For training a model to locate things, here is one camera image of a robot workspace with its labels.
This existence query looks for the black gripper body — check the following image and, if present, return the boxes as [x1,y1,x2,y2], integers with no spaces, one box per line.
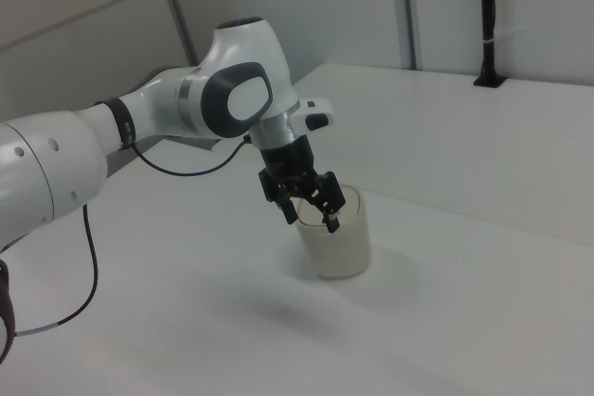
[257,134,326,189]

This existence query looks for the cream trash can swing lid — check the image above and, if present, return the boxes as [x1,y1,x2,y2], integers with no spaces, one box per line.
[299,186,363,231]

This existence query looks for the small white trash can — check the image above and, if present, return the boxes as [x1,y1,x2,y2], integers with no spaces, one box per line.
[294,185,373,282]

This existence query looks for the black pole on base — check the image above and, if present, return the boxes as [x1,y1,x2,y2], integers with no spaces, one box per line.
[472,0,508,89]

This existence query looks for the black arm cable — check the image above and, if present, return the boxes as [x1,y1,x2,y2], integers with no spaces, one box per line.
[12,134,254,338]

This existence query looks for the black cable strap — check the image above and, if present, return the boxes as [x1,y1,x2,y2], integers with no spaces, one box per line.
[94,96,138,150]

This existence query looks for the grey partition post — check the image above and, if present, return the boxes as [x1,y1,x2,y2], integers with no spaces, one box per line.
[397,0,424,71]
[151,0,201,68]

